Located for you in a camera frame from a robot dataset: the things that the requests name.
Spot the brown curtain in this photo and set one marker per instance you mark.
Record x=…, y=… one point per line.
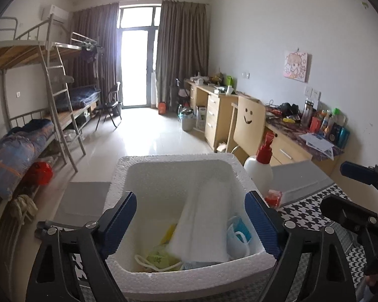
x=97, y=53
x=182, y=50

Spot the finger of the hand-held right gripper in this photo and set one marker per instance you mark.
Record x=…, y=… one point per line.
x=357, y=173
x=343, y=209

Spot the wooden desk with drawers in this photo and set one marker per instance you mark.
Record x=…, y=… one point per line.
x=214, y=116

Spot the black folding chair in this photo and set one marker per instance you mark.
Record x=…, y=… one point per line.
x=108, y=107

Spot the white air conditioner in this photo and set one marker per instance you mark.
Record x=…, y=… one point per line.
x=55, y=13

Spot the hanging dark clothes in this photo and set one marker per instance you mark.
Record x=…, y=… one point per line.
x=89, y=53

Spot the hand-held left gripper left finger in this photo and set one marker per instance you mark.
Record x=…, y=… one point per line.
x=119, y=226

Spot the white foam box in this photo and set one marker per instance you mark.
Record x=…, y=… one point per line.
x=163, y=176

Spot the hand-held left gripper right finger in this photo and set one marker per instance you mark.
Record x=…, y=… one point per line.
x=261, y=223

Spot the light blue face mask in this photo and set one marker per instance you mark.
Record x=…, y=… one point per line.
x=197, y=265

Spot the blue mattress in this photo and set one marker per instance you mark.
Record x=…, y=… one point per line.
x=78, y=97

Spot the green box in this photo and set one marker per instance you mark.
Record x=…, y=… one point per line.
x=229, y=80

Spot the wooden desk patterned top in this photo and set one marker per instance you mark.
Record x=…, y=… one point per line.
x=289, y=151

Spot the orange floor container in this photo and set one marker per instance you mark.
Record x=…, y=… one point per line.
x=162, y=108

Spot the wooden chair smiley face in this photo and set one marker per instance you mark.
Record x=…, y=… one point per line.
x=249, y=125

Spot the red bag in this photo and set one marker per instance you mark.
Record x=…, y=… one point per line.
x=39, y=173

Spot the pink cartoon wall picture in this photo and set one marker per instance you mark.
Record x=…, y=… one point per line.
x=296, y=66

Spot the group of toiletry bottles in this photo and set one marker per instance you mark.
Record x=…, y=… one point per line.
x=327, y=125

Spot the yellow desk item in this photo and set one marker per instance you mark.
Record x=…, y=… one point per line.
x=289, y=120

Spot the person's right hand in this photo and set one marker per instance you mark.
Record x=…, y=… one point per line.
x=371, y=281

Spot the metal bed ladder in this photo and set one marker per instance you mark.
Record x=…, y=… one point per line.
x=64, y=107

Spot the white wall socket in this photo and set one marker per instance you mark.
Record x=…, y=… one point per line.
x=312, y=92

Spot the black headphones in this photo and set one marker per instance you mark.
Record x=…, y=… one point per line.
x=288, y=108

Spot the houndstooth tablecloth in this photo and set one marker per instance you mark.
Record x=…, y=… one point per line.
x=302, y=214

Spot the blue patterned quilt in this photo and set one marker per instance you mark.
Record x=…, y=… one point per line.
x=15, y=160

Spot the printed papers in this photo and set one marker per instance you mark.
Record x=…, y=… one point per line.
x=316, y=143

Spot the glass balcony door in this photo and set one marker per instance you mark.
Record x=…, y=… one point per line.
x=135, y=66

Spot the metal bunk bed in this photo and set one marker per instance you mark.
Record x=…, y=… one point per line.
x=15, y=53
x=78, y=42

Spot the white bucket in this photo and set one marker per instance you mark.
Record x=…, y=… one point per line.
x=188, y=121

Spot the green tissue packet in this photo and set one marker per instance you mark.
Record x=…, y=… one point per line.
x=159, y=259

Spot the red snack packet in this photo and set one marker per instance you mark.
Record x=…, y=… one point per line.
x=273, y=198

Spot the white pump bottle red top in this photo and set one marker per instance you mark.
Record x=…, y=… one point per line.
x=258, y=173

